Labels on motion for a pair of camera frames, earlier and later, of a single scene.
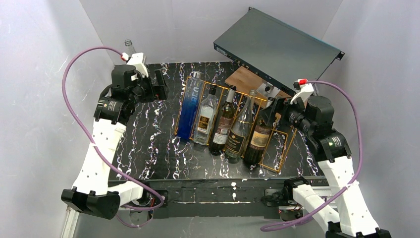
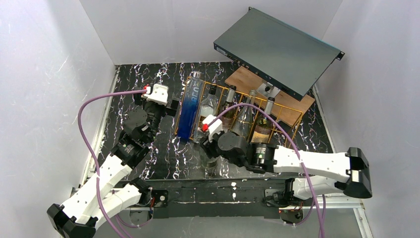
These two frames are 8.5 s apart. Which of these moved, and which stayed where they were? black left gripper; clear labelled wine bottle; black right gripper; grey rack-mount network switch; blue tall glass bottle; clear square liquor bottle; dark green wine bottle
Moved: black left gripper; black right gripper
Stayed: clear square liquor bottle; blue tall glass bottle; dark green wine bottle; grey rack-mount network switch; clear labelled wine bottle
